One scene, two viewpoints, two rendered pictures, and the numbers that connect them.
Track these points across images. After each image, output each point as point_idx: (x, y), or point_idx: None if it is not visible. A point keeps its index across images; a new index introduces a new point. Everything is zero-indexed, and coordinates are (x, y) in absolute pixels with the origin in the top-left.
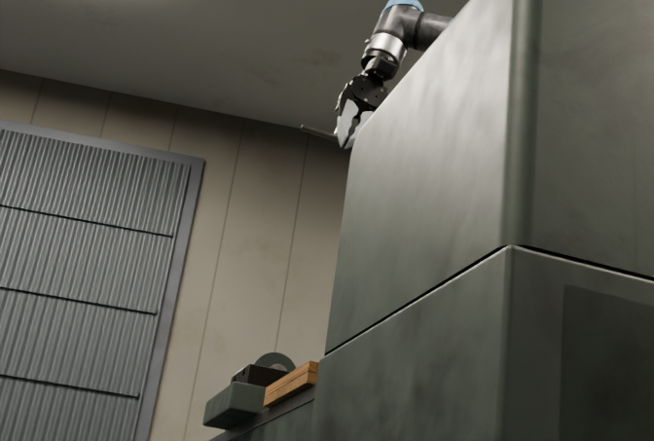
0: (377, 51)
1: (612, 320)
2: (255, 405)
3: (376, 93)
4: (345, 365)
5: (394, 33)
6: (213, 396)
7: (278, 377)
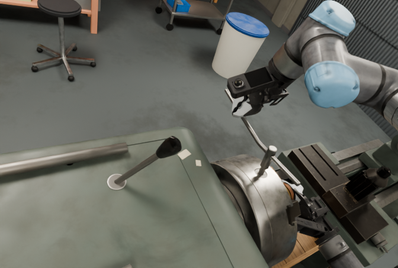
0: (271, 60)
1: None
2: (284, 165)
3: (255, 94)
4: None
5: (288, 49)
6: (310, 144)
7: (299, 164)
